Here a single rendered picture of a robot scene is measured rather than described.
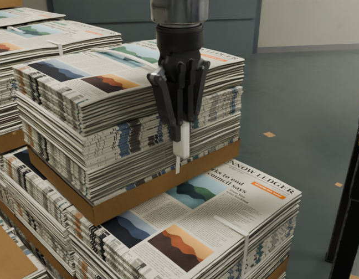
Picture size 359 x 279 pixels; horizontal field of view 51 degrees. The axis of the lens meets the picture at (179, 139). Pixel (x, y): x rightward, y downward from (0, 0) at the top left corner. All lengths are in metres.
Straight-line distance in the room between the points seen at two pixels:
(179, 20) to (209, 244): 0.36
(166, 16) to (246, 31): 4.41
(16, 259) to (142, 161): 0.47
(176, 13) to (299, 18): 4.70
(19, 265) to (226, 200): 0.52
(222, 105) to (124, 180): 0.26
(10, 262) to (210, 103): 0.61
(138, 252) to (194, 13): 0.38
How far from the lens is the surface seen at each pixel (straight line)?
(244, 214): 0.71
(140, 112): 0.63
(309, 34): 5.36
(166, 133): 0.69
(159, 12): 0.58
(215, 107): 0.76
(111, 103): 0.60
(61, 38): 1.02
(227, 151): 0.83
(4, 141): 0.96
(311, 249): 1.93
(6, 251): 1.05
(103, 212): 0.67
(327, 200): 2.27
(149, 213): 0.70
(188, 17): 0.57
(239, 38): 4.96
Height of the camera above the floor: 1.27
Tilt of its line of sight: 28 degrees down
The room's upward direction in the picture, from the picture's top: straight up
